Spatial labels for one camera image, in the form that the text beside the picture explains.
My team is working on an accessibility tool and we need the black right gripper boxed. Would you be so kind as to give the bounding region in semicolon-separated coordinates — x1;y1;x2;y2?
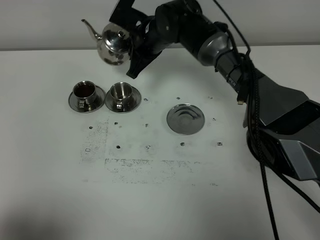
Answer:
126;0;200;79

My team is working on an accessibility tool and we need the stainless steel teapot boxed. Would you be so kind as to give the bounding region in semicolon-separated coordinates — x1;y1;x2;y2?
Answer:
81;19;132;66

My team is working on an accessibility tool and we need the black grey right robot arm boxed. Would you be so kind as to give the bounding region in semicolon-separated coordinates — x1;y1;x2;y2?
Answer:
125;0;320;181

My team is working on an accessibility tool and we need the steel teapot saucer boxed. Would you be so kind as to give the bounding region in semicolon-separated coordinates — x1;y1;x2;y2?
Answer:
166;103;205;135

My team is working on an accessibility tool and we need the right steel teacup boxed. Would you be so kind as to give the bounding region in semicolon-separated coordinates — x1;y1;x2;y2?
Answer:
110;82;133;111

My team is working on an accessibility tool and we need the steel teacup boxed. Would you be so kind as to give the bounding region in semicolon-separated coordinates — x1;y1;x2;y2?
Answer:
110;82;133;111
72;81;97;109

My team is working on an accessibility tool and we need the right steel saucer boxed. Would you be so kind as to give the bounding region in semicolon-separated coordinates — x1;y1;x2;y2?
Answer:
104;87;142;113

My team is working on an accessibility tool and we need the left steel teacup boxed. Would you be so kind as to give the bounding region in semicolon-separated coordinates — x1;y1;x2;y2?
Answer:
72;81;97;109

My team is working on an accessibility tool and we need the left steel saucer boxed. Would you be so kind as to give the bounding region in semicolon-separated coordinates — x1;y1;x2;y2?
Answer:
68;85;106;113

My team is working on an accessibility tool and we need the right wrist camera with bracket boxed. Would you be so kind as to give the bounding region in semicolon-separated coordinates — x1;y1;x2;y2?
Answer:
109;0;148;32

